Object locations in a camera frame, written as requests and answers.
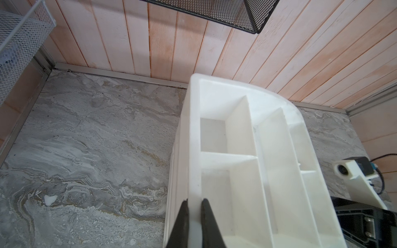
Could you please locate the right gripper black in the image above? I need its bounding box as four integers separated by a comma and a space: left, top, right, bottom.
331, 197, 397, 248

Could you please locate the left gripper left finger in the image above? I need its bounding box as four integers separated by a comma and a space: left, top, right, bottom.
166, 200, 189, 248

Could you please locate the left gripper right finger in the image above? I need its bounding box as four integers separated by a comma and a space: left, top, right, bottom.
201, 198, 226, 248

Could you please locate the white plastic drawer organizer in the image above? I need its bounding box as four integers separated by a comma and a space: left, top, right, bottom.
163, 73, 346, 248

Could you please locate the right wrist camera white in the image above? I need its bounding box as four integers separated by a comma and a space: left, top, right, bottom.
332, 157, 388, 210

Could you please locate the black wire mesh basket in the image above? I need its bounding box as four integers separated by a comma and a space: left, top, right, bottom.
148, 0, 279, 34

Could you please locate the white wire mesh shelf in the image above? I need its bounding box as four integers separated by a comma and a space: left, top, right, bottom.
1, 1, 56, 103

